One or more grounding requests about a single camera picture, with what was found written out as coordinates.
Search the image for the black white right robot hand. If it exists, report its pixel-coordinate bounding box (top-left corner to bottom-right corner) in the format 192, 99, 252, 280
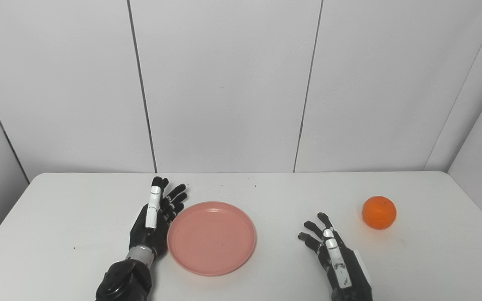
298, 212, 373, 301

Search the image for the pink round plate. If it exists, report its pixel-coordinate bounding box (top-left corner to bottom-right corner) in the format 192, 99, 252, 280
167, 202, 257, 277

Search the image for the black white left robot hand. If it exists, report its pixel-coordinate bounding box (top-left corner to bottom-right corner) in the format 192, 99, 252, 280
129, 176, 188, 262

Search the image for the orange fruit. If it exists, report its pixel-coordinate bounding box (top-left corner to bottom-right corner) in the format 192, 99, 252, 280
362, 196, 397, 230

